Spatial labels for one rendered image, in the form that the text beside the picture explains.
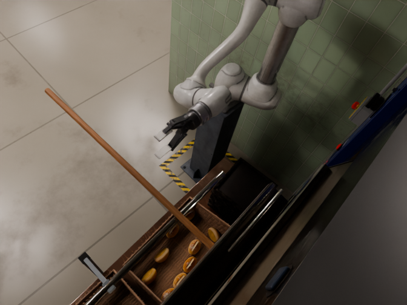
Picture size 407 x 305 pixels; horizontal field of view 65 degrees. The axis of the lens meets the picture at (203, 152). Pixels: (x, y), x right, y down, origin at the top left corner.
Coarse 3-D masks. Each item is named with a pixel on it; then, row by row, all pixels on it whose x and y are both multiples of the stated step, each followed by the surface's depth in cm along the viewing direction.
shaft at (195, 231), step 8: (48, 88) 167; (56, 96) 165; (64, 104) 163; (72, 112) 161; (80, 120) 159; (88, 128) 158; (96, 136) 156; (104, 144) 154; (112, 152) 153; (120, 160) 151; (128, 168) 150; (136, 176) 148; (144, 184) 147; (152, 192) 145; (160, 200) 144; (168, 208) 142; (176, 208) 143; (176, 216) 141; (184, 216) 141; (184, 224) 140; (192, 224) 140; (192, 232) 139; (200, 232) 138; (200, 240) 138; (208, 240) 137; (208, 248) 137
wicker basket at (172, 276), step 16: (192, 208) 206; (208, 224) 204; (224, 224) 185; (160, 240) 196; (176, 240) 197; (192, 240) 198; (144, 256) 190; (176, 256) 192; (192, 256) 193; (128, 272) 181; (144, 272) 185; (160, 272) 187; (176, 272) 188; (144, 288) 173; (160, 288) 182
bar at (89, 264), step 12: (216, 180) 155; (204, 192) 151; (192, 204) 148; (168, 228) 141; (156, 240) 138; (84, 252) 152; (144, 252) 135; (84, 264) 152; (96, 264) 167; (132, 264) 132; (96, 276) 182; (120, 276) 129; (108, 288) 126; (96, 300) 124
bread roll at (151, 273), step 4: (152, 268) 183; (148, 272) 181; (152, 272) 180; (156, 272) 182; (144, 276) 181; (148, 276) 179; (152, 276) 179; (144, 280) 178; (148, 280) 178; (152, 280) 180
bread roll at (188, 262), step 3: (189, 258) 188; (192, 258) 188; (195, 258) 189; (186, 261) 187; (189, 261) 186; (192, 261) 186; (195, 261) 187; (186, 264) 186; (189, 264) 185; (192, 264) 185; (195, 264) 187; (183, 267) 187; (186, 267) 185; (189, 267) 185; (192, 267) 186; (186, 270) 185; (189, 270) 185
